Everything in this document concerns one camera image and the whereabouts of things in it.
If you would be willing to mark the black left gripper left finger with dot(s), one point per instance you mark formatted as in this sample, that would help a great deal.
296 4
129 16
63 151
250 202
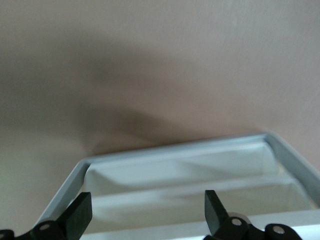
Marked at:
77 215

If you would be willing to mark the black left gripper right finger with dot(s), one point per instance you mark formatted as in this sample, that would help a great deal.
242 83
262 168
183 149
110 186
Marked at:
215 215

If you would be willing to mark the white cabinet drawer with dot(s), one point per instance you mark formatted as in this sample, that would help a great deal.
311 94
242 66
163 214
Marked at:
175 200
175 228
175 165

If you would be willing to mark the white drawer cabinet housing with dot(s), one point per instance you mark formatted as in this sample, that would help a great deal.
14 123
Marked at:
62 190

